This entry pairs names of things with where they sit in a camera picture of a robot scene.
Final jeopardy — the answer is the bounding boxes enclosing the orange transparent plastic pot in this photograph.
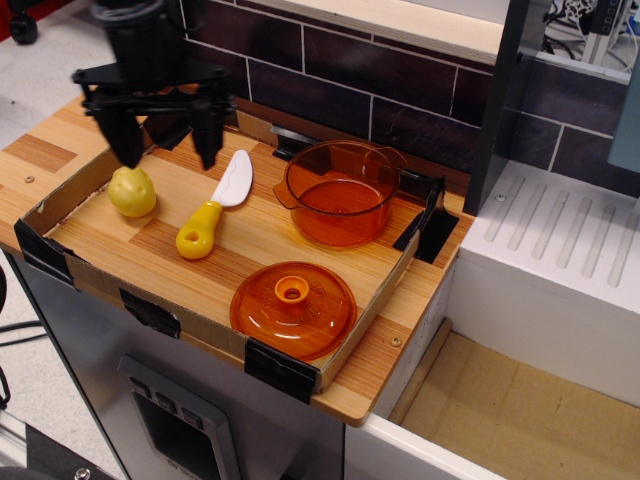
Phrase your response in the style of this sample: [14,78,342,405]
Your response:
[273,140,407,247]

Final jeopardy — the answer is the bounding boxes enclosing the grey toy oven front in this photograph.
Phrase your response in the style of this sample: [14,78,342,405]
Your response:
[118,355,241,479]

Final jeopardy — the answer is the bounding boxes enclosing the yellow toy potato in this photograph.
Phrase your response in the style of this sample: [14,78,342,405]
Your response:
[107,166,156,218]

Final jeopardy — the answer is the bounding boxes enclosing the taped cardboard fence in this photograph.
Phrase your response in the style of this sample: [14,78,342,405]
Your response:
[13,97,460,405]

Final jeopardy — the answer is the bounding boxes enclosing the dark grey vertical post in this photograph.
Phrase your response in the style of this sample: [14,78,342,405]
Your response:
[464,0,550,216]

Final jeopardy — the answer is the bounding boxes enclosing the orange transparent pot lid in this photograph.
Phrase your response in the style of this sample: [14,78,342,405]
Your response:
[230,262,358,362]

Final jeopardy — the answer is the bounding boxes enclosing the black caster wheel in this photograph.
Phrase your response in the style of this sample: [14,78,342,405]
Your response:
[9,12,38,45]

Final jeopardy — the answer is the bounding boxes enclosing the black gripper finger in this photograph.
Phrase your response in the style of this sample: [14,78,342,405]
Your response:
[95,111,144,169]
[191,110,224,170]

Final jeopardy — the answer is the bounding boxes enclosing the yellow handled white toy knife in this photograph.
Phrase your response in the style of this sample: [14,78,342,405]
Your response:
[175,150,253,260]

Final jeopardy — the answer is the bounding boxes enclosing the white toy sink unit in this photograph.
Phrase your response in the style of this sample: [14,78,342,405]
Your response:
[344,163,639,479]

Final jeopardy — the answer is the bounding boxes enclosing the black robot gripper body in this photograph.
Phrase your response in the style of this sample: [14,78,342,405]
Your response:
[72,1,234,120]

